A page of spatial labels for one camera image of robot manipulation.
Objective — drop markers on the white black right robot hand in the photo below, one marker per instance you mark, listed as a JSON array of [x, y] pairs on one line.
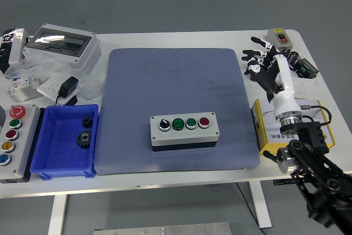
[[284, 97]]

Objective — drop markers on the grey four-button control box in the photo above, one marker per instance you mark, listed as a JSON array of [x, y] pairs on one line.
[[184, 136]]

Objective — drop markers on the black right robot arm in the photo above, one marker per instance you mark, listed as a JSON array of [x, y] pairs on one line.
[[310, 136]]

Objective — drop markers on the grey five-button control box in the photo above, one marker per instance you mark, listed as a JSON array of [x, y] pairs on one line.
[[19, 147]]

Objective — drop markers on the black module green terminals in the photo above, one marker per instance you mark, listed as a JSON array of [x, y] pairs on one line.
[[308, 68]]

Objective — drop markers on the black cylindrical capacitor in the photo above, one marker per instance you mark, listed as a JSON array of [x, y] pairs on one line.
[[293, 57], [286, 51]]

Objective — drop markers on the yellow white cardboard box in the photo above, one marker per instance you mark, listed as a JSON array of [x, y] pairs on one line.
[[268, 136]]

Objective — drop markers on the black table control panel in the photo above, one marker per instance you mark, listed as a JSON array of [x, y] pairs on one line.
[[283, 182]]

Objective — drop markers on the white table leg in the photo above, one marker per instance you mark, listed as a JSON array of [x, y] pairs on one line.
[[261, 207], [57, 215]]

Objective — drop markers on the blue-grey table mat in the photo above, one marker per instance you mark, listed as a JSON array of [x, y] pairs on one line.
[[137, 94]]

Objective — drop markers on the clear plastic bag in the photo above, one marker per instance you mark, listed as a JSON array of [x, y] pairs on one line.
[[90, 86]]

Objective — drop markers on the small black bevel gear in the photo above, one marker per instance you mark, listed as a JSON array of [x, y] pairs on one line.
[[87, 122]]

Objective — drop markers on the large black bevel gear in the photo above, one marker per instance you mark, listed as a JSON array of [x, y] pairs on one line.
[[84, 139]]

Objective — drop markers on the black plug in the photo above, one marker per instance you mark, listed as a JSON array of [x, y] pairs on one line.
[[72, 101]]

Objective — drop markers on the black power adapter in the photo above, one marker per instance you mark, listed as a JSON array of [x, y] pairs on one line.
[[68, 86]]

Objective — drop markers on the blue plastic bin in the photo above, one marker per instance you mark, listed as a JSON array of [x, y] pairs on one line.
[[55, 158]]

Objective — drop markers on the white circuit breaker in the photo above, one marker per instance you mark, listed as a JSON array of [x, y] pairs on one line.
[[23, 89]]

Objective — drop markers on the white wall switch plate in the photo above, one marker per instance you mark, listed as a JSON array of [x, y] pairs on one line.
[[306, 87]]

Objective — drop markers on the grey red-black switch box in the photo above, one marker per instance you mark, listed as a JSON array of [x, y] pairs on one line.
[[276, 38]]

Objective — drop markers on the grey enclosure with clear lid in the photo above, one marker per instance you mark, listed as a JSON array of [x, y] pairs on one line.
[[82, 59]]

